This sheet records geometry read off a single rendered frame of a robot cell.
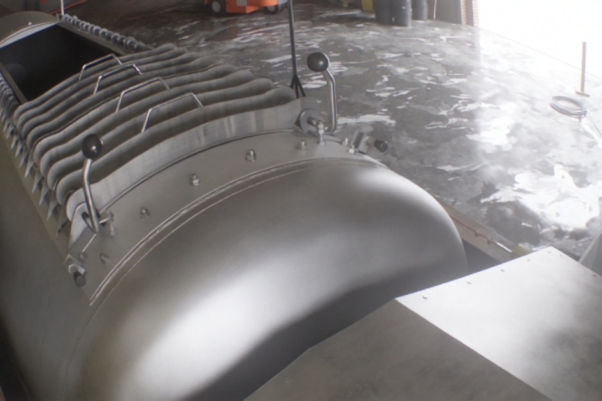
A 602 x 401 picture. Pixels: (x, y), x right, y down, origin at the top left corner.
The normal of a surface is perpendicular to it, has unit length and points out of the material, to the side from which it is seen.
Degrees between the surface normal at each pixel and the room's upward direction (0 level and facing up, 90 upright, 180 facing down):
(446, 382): 0
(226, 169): 1
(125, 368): 56
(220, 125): 90
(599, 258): 90
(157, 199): 13
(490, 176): 0
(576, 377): 21
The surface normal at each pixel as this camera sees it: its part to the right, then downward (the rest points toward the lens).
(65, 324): -0.58, -0.40
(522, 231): -0.07, -0.86
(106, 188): 0.60, 0.38
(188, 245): -0.11, -0.65
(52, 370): -0.69, -0.20
